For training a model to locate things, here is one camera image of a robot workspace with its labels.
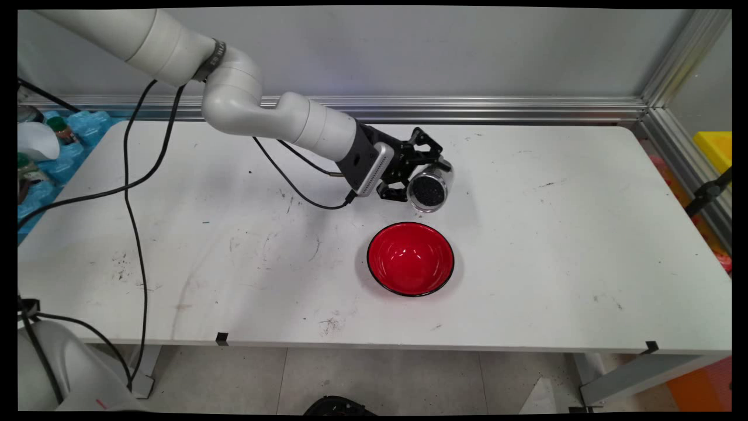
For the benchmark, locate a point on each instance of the long aluminium frame rail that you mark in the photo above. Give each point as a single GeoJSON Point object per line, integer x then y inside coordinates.
{"type": "Point", "coordinates": [497, 109]}

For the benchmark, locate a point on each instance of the black tape marker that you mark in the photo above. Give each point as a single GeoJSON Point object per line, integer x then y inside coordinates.
{"type": "Point", "coordinates": [222, 339]}
{"type": "Point", "coordinates": [650, 348]}

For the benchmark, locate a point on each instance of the red bowl with black rim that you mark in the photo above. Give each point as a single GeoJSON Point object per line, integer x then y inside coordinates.
{"type": "Point", "coordinates": [409, 257]}

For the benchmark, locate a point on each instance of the black round floor object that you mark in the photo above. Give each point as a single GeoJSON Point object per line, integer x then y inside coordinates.
{"type": "Point", "coordinates": [336, 406]}

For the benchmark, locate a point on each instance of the blue water bottle pack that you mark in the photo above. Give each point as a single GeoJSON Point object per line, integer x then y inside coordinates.
{"type": "Point", "coordinates": [87, 131]}

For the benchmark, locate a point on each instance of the small bottle with green cap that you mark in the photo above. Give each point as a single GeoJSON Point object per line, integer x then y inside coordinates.
{"type": "Point", "coordinates": [61, 130]}

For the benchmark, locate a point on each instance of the white rounded container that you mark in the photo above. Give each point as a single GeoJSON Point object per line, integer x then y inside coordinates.
{"type": "Point", "coordinates": [35, 140]}

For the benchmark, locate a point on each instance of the aluminium frame corner post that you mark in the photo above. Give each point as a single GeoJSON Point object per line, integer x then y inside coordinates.
{"type": "Point", "coordinates": [672, 58]}

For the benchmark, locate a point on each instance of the yellow foam block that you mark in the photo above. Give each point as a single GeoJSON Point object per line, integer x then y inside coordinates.
{"type": "Point", "coordinates": [716, 149]}

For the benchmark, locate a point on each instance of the white table leg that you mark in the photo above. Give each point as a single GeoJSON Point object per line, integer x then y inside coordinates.
{"type": "Point", "coordinates": [149, 362]}

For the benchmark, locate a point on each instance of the grey table leg beam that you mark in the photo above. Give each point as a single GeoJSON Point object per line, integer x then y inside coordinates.
{"type": "Point", "coordinates": [643, 374]}

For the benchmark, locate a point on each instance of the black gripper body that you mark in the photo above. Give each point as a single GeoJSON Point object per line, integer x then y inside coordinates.
{"type": "Point", "coordinates": [402, 162]}

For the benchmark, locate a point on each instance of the short aluminium frame rail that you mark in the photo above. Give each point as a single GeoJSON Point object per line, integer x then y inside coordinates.
{"type": "Point", "coordinates": [684, 169]}

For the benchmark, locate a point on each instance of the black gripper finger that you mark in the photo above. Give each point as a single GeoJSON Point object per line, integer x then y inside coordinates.
{"type": "Point", "coordinates": [397, 192]}
{"type": "Point", "coordinates": [421, 135]}

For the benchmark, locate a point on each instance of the brown bottle with green cap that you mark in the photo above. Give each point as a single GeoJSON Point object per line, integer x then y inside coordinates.
{"type": "Point", "coordinates": [29, 175]}

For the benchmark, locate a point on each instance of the orange box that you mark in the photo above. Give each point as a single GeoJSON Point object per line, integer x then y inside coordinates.
{"type": "Point", "coordinates": [701, 386]}

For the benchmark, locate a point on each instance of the clear jar of black seeds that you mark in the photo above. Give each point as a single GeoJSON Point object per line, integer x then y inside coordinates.
{"type": "Point", "coordinates": [429, 190]}

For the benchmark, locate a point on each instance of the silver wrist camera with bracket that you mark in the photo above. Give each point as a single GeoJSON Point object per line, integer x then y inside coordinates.
{"type": "Point", "coordinates": [374, 169]}

